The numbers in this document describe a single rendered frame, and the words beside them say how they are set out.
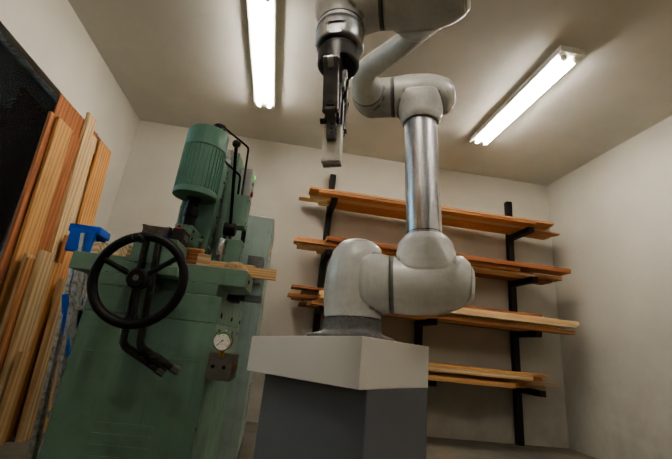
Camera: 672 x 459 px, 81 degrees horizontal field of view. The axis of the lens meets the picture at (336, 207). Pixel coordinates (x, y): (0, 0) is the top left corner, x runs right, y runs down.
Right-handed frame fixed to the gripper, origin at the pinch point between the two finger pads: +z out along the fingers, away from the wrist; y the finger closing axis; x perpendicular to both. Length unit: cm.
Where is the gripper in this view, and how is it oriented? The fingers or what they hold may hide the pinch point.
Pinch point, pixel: (332, 145)
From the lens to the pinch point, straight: 64.8
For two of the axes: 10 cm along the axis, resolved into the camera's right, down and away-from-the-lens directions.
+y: -1.7, -4.1, -8.9
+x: 9.8, -0.2, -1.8
